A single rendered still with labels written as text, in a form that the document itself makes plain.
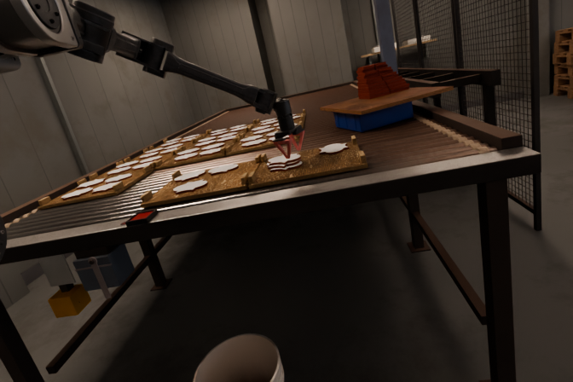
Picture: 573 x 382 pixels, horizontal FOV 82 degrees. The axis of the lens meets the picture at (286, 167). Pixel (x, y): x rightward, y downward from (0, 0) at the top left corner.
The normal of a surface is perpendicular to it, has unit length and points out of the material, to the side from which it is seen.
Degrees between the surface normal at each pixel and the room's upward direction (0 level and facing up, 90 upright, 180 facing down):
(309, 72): 90
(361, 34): 90
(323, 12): 90
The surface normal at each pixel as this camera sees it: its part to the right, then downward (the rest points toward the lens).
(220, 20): -0.19, 0.31
